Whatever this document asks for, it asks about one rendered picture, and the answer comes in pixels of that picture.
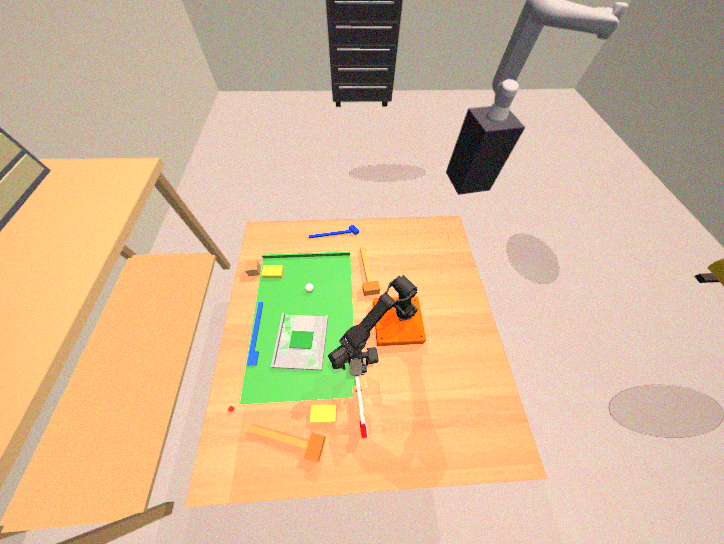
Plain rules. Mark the green flat mat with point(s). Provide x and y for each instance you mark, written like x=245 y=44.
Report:
x=332 y=296

